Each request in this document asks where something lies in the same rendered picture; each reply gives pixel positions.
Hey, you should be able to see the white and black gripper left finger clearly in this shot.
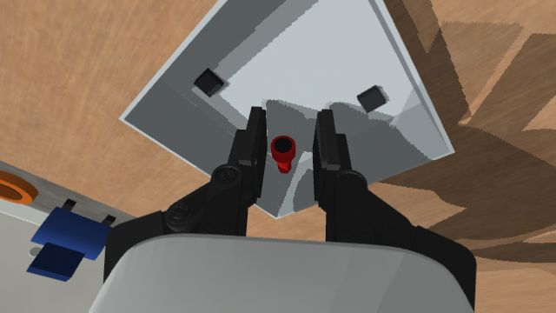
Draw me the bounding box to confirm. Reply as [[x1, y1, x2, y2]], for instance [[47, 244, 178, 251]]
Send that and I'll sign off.
[[103, 106, 268, 284]]

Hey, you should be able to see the open grey metal box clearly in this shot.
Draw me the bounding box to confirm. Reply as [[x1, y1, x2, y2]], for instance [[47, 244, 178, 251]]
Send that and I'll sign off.
[[118, 0, 455, 219]]

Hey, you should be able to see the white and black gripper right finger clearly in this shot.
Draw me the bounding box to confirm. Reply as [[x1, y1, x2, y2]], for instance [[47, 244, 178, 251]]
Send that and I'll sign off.
[[313, 109, 477, 312]]

